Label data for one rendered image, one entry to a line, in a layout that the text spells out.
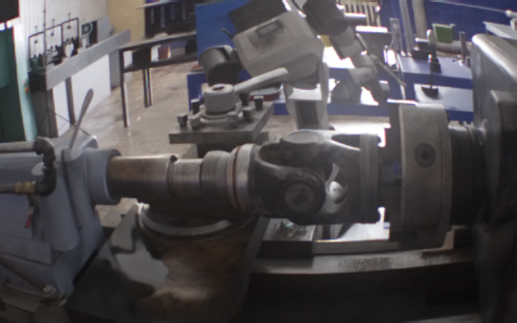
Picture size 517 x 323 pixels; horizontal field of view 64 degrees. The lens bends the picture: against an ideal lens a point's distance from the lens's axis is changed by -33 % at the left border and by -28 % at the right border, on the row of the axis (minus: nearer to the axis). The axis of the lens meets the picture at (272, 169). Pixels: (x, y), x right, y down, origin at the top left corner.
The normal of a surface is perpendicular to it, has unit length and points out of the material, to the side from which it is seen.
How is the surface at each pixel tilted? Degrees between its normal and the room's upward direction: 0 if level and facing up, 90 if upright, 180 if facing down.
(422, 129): 30
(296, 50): 99
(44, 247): 62
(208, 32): 90
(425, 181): 69
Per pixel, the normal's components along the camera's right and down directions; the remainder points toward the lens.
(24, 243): -0.20, -0.07
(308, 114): -0.24, 0.75
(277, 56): 0.05, 0.53
